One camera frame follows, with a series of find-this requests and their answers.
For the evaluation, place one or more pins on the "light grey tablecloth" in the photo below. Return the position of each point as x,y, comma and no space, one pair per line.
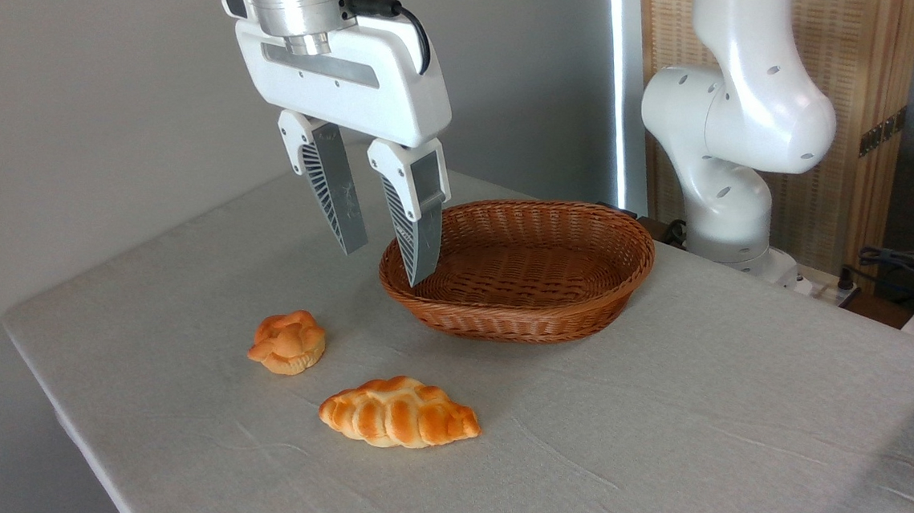
597,424

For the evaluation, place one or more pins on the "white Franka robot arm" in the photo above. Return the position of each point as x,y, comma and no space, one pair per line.
752,107

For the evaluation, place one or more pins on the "silver vertical metal post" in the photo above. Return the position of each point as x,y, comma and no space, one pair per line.
628,75

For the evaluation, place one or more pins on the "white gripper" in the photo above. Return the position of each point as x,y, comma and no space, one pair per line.
381,93

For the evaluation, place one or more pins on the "long braided bread loaf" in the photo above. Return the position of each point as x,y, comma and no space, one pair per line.
396,414

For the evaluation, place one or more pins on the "small round bread roll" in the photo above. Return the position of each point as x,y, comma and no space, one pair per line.
288,342

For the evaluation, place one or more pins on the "wooden bamboo folding screen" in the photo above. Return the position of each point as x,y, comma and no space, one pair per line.
852,44

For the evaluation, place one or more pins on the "dark metal screen hinge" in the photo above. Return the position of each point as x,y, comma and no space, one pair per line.
883,131

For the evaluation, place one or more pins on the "brown woven wicker basket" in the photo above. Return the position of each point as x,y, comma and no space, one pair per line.
524,300

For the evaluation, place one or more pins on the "black object behind basket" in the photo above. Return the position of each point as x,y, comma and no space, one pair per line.
660,230

